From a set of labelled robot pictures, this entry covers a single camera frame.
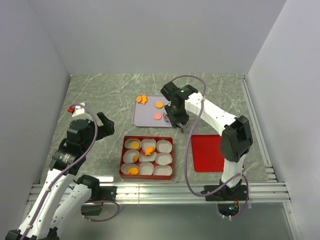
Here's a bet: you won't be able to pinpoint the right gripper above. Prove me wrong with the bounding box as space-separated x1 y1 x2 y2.
164 103 190 128

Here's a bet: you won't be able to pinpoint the orange dotted round cookie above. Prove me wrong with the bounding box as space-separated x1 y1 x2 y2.
130 140 141 150

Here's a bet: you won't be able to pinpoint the orange swirl cookie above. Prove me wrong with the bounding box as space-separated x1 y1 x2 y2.
132 154 140 163

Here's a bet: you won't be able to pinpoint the orange fish cookie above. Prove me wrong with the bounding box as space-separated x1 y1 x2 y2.
144 146 155 156
127 167 139 175

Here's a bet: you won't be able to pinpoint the metal tongs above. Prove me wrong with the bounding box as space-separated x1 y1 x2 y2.
162 112 188 133

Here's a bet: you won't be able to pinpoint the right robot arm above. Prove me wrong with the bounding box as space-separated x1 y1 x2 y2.
160 81 253 200

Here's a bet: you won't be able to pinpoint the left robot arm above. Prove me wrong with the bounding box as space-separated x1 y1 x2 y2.
5 112 115 240

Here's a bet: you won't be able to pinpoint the orange round sandwich cookie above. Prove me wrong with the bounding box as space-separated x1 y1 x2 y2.
155 101 164 109

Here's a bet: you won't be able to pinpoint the pink macaron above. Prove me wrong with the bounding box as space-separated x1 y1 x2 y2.
153 112 162 121

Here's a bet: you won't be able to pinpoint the white paper cup top left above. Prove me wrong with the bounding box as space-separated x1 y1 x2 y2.
124 138 141 149

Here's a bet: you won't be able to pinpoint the white paper cup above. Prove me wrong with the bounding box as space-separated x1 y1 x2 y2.
139 152 157 163
141 138 156 152
153 165 173 176
122 149 140 163
156 139 173 154
120 163 139 175
155 152 173 166
138 162 154 175
124 138 141 149

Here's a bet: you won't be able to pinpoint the lavender tray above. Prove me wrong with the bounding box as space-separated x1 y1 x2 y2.
133 94 172 128

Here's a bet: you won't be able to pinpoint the white paper cup middle left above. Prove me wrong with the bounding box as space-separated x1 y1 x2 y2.
122 149 140 163

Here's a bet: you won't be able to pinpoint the orange fish cookie corner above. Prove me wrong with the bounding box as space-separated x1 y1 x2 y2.
140 95 148 104

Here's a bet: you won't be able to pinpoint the white paper cup top right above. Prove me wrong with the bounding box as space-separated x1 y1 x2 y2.
156 139 173 154

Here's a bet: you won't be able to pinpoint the orange flower cookie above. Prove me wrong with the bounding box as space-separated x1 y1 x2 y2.
135 95 142 103

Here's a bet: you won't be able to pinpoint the white paper cup top middle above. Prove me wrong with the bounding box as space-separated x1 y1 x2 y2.
141 138 156 152

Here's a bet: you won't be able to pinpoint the white paper cup bottom left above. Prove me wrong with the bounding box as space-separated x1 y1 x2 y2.
120 163 139 175

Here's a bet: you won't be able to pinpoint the white paper cup centre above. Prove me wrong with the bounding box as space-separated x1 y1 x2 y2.
139 152 157 163

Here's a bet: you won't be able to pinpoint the white paper cup middle right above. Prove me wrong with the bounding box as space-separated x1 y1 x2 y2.
155 152 173 166

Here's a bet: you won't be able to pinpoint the white paper cup bottom middle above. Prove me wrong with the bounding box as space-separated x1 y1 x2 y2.
138 162 154 175

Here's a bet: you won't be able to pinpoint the red box lid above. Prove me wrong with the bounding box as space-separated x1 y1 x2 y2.
191 134 224 173

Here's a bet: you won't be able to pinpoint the white paper cup bottom right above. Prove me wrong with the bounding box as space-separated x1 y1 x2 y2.
153 165 173 176

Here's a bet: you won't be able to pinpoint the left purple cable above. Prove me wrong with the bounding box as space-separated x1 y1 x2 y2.
18 102 121 240

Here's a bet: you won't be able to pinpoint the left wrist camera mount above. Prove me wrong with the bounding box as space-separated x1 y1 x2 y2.
67 102 87 119

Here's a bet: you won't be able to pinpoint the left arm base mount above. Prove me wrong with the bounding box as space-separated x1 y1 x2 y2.
81 185 117 217

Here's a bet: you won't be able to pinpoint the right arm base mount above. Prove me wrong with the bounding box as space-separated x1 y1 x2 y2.
205 183 249 219

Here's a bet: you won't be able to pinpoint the aluminium rail frame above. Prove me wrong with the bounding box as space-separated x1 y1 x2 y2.
27 74 292 206

